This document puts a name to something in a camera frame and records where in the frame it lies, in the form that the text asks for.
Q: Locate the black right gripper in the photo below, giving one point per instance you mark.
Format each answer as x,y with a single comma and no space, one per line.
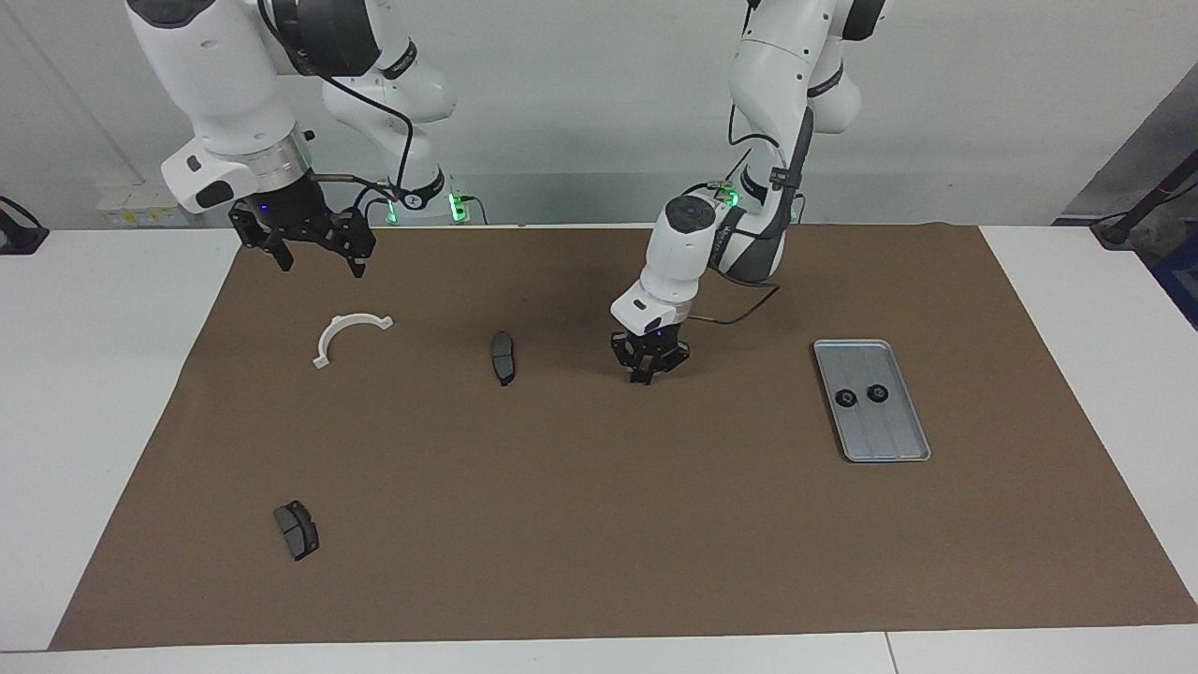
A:
295,215

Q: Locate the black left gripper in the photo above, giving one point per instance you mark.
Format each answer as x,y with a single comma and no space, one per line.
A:
655,346

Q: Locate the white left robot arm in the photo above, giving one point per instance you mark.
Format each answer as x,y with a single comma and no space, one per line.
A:
683,253

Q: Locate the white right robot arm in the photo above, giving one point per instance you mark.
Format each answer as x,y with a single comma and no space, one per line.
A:
215,75

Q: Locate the silver metal tray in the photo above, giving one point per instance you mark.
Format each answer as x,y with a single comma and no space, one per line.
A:
884,440

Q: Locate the narrow dark grey brake pad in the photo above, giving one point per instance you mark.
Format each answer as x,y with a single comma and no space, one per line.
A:
504,358

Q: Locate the brown table mat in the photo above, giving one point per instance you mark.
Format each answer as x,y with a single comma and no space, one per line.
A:
608,515

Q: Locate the white power strip box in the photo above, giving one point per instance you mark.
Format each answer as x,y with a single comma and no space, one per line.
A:
122,206

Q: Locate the wide dark grey brake pad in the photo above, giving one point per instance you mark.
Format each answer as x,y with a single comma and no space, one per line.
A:
298,532

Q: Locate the black stand base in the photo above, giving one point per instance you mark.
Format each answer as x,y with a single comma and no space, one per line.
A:
19,239

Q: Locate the black tripod leg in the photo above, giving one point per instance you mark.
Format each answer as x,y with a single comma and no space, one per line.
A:
1156,197

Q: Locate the blue box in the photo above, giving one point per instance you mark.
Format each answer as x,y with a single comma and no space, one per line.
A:
1181,281

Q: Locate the white curved plastic bracket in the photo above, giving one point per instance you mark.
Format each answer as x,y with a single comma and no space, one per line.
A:
322,359

